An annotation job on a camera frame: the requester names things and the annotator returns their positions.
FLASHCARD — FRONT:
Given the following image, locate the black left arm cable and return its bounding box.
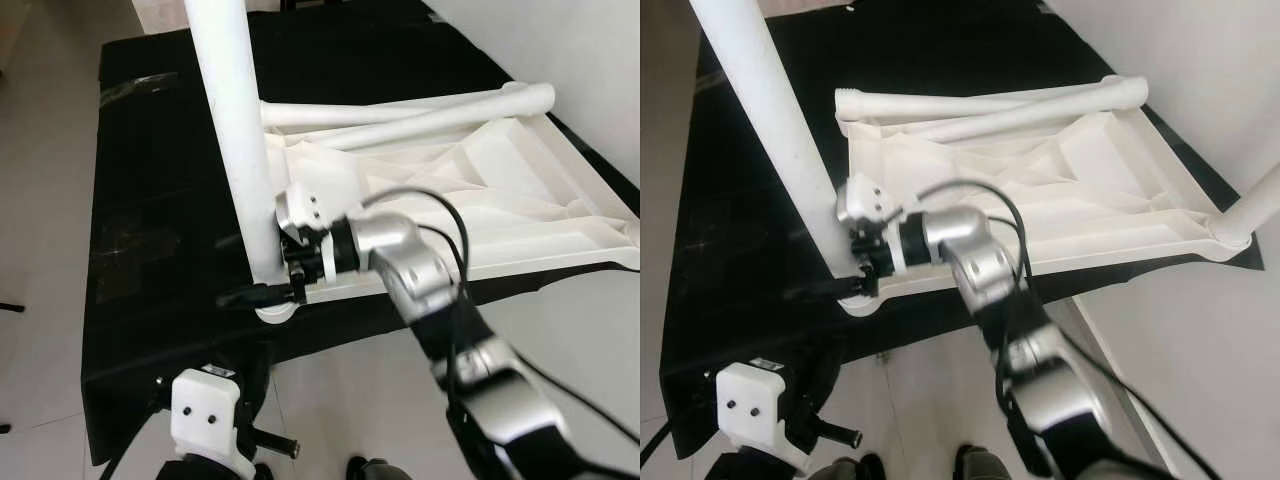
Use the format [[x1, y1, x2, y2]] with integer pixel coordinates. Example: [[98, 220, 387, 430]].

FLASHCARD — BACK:
[[640, 420, 681, 466]]

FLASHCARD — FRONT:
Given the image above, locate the white plastic table leg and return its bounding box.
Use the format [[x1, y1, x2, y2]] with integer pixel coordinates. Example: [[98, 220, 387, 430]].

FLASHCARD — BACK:
[[690, 0, 856, 296], [260, 90, 511, 129], [183, 0, 301, 311], [833, 88, 1081, 123], [1210, 160, 1280, 251], [900, 75, 1151, 143], [315, 82, 557, 151]]

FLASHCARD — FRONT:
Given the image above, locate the black tablecloth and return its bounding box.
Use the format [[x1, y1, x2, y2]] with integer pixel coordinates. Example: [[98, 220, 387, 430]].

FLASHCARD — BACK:
[[660, 0, 1263, 461], [80, 0, 641, 466]]

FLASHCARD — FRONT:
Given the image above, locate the grey robot right leg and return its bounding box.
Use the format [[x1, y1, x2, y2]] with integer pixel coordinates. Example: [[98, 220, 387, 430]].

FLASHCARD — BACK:
[[955, 445, 1021, 480], [345, 455, 401, 480]]

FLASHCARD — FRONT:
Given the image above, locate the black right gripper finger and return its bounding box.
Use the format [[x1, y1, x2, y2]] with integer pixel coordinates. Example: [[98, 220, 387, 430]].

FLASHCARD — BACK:
[[800, 280, 866, 301], [218, 285, 301, 307]]

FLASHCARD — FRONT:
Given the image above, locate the wide grey tape strip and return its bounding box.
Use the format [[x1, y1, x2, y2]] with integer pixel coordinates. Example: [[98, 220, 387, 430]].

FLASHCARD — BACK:
[[100, 72, 181, 103]]

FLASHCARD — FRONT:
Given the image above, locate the white plastic table top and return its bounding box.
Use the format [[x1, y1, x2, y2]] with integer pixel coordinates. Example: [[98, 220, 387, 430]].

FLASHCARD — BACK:
[[255, 110, 641, 323], [835, 108, 1251, 319]]

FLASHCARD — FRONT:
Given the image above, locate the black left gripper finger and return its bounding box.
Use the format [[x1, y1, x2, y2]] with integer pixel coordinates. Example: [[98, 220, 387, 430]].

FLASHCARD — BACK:
[[235, 345, 271, 401], [790, 345, 831, 411]]

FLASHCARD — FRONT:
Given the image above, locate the grey robot left leg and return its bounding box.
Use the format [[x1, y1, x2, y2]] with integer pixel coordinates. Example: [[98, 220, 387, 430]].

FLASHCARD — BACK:
[[810, 452, 886, 480]]

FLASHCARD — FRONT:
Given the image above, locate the grey robot leg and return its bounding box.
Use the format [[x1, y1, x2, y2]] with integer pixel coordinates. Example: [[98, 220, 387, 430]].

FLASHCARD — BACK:
[[345, 455, 401, 480], [810, 452, 886, 480], [955, 445, 1021, 480]]

